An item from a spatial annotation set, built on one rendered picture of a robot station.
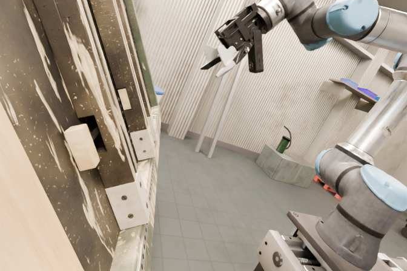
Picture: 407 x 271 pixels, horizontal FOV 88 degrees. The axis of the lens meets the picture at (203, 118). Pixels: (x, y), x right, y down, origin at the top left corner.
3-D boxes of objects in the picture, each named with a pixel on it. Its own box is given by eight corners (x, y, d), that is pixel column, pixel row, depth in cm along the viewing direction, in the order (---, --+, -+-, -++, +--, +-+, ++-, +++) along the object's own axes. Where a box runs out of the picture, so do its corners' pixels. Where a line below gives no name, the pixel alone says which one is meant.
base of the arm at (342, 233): (337, 226, 70) (353, 202, 68) (384, 271, 56) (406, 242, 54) (304, 220, 64) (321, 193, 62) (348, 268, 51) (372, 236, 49)
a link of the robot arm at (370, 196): (360, 226, 52) (393, 179, 49) (326, 193, 65) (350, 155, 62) (398, 241, 53) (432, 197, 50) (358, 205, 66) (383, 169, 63)
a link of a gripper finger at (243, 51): (222, 63, 52) (235, 44, 57) (226, 69, 53) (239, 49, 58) (237, 57, 49) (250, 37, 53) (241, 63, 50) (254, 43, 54)
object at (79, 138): (79, 172, 39) (95, 168, 39) (62, 132, 36) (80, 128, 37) (85, 163, 42) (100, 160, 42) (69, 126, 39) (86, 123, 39)
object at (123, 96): (123, 110, 80) (131, 108, 80) (117, 89, 77) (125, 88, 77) (125, 108, 82) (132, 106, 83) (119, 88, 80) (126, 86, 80)
